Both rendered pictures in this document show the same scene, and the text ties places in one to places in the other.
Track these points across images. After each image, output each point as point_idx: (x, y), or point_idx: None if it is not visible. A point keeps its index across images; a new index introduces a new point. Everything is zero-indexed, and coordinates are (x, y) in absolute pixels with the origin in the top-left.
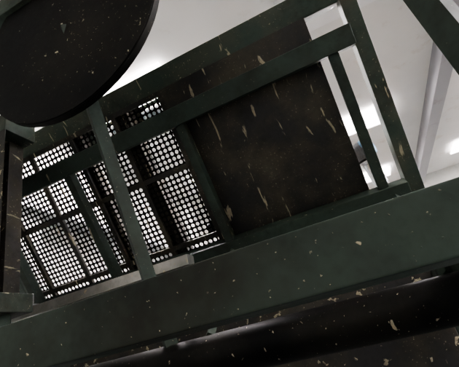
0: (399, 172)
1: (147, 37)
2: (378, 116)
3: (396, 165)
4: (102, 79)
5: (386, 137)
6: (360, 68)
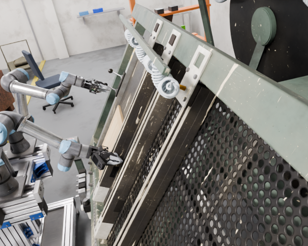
0: (108, 105)
1: (235, 56)
2: (118, 78)
3: (109, 101)
4: None
5: (114, 88)
6: (125, 53)
